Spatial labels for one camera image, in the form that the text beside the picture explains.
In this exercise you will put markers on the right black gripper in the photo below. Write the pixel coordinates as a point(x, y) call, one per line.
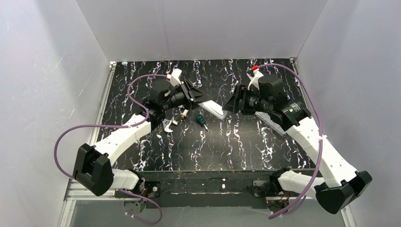
point(239, 101)

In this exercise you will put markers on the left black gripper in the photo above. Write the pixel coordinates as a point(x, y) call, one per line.
point(190, 93)

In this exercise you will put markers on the white remote control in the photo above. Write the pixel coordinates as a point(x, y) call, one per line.
point(214, 108)

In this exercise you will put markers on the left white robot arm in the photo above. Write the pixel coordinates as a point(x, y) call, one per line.
point(94, 163)

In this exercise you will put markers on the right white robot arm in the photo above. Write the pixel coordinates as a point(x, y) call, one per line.
point(335, 183)

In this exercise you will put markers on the white plastic pipe fitting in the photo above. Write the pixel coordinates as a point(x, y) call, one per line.
point(184, 114)

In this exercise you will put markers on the clear plastic screw box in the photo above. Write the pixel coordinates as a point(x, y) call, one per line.
point(267, 119)

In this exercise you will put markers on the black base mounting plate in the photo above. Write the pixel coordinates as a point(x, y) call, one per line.
point(210, 188)

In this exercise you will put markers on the green handled screwdriver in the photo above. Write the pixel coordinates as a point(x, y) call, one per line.
point(200, 120)

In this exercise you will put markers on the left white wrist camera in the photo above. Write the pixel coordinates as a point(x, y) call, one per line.
point(174, 77)

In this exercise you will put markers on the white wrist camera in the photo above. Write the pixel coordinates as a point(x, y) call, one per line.
point(254, 77)
point(174, 77)

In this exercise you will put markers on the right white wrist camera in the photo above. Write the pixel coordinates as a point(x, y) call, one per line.
point(254, 77)

